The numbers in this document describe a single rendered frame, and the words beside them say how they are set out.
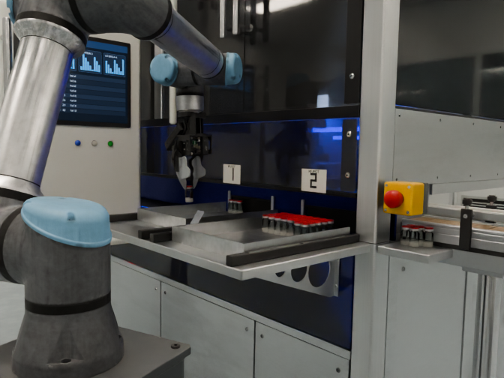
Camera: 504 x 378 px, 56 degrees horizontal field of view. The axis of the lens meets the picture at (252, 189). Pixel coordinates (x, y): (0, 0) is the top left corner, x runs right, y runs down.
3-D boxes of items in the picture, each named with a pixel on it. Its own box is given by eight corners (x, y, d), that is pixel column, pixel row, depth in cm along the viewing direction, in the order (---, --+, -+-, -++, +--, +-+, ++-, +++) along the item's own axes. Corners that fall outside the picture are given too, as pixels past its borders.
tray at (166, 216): (225, 211, 166) (225, 201, 165) (277, 220, 146) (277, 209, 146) (137, 220, 143) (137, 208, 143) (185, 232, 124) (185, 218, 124)
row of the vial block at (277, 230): (265, 230, 127) (266, 214, 126) (317, 241, 113) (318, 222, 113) (259, 232, 125) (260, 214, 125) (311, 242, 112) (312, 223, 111)
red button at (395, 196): (390, 206, 108) (391, 188, 107) (406, 208, 105) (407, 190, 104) (381, 207, 105) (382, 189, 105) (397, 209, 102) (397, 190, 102)
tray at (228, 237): (274, 226, 134) (274, 214, 134) (349, 241, 115) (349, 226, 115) (172, 241, 112) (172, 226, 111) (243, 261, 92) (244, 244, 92)
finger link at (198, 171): (201, 190, 130) (198, 157, 129) (190, 188, 135) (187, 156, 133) (211, 188, 132) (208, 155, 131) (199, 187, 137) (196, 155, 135)
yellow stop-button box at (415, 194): (399, 210, 113) (400, 180, 113) (427, 214, 108) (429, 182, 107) (381, 213, 108) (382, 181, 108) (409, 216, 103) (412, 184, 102)
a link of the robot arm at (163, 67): (187, 49, 112) (207, 57, 122) (145, 52, 115) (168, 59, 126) (187, 84, 112) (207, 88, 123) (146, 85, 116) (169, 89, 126)
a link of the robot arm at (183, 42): (136, -64, 72) (246, 50, 118) (76, -55, 75) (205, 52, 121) (130, 10, 71) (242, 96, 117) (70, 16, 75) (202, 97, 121)
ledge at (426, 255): (408, 246, 120) (408, 238, 120) (458, 255, 110) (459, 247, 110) (376, 253, 111) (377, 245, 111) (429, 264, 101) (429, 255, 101)
